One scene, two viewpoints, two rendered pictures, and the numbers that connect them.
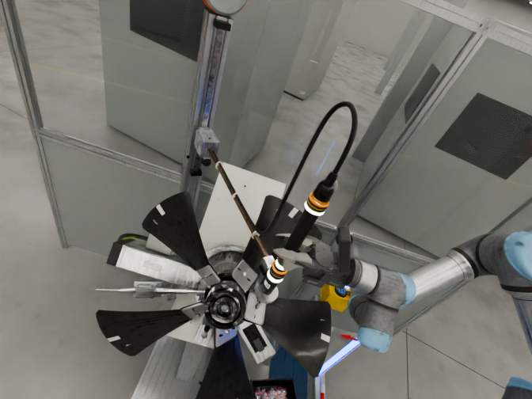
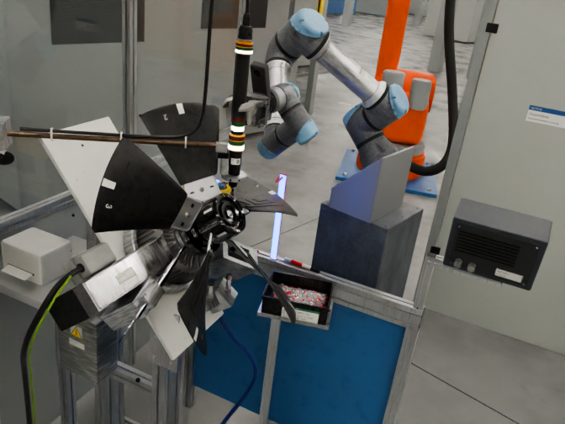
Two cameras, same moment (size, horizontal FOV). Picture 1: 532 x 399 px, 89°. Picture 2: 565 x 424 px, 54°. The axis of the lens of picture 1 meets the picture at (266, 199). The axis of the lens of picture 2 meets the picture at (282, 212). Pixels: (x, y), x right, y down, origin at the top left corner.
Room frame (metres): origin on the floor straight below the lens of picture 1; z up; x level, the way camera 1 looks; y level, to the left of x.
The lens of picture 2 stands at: (-0.36, 1.10, 1.85)
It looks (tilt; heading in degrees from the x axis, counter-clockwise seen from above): 24 degrees down; 299
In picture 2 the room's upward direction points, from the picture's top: 7 degrees clockwise
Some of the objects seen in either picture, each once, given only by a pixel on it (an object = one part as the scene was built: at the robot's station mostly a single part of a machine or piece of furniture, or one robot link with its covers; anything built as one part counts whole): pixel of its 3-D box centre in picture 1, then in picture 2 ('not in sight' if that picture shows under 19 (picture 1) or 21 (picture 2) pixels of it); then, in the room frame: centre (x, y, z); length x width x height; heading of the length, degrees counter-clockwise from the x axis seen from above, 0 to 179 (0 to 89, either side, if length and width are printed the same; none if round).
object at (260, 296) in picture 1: (269, 279); (231, 161); (0.47, -0.09, 1.33); 0.09 x 0.07 x 0.10; 41
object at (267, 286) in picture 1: (290, 248); (240, 105); (0.46, -0.10, 1.49); 0.04 x 0.04 x 0.46
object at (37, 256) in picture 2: not in sight; (33, 257); (1.02, 0.15, 0.92); 0.17 x 0.16 x 0.11; 6
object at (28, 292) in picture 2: not in sight; (60, 269); (1.00, 0.07, 0.85); 0.36 x 0.24 x 0.03; 96
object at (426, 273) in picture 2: not in sight; (425, 281); (-0.03, -0.51, 0.96); 0.03 x 0.03 x 0.20; 6
